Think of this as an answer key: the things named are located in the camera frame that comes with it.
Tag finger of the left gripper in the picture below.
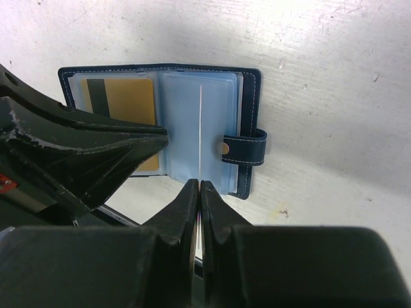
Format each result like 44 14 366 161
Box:
1 68 168 216

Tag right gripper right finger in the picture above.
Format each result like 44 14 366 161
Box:
199 181 410 307

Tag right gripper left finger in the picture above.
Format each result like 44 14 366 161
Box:
1 179 198 307

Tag gold card magnetic stripe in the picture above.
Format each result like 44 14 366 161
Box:
79 78 160 173

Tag blue leather card holder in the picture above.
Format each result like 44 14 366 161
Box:
58 63 267 199

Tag gold card face up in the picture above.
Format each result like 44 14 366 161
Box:
196 85 203 260

